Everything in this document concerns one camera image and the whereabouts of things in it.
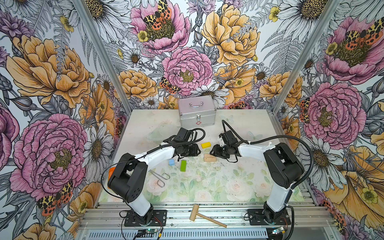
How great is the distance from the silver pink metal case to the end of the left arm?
260 mm

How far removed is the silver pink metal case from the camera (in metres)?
1.03

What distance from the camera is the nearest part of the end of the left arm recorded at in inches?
26.7
